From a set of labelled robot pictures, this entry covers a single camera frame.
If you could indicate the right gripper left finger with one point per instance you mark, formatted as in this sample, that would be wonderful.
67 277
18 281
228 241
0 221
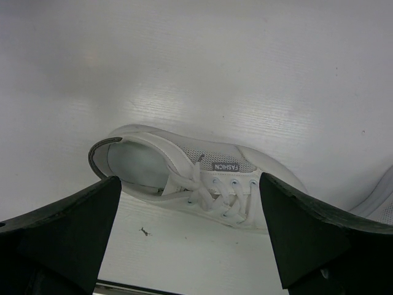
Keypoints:
59 248

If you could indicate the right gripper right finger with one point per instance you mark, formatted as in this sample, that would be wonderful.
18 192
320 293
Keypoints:
321 249

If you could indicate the white lace-up sneaker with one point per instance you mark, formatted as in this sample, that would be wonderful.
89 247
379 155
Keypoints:
212 180

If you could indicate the white sneaker right side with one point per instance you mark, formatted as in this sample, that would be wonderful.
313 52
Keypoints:
378 205

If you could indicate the aluminium mounting rail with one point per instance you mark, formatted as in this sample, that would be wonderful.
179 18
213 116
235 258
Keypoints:
103 286

